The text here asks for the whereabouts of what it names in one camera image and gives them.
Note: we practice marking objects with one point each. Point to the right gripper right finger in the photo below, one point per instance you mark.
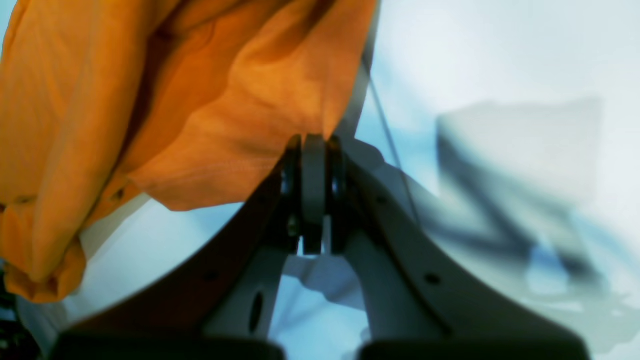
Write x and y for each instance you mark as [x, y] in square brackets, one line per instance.
[421, 304]

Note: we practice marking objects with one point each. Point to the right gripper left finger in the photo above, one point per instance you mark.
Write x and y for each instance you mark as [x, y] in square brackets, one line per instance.
[218, 304]

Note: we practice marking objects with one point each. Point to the orange t-shirt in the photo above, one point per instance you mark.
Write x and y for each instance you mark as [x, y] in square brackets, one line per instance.
[188, 101]

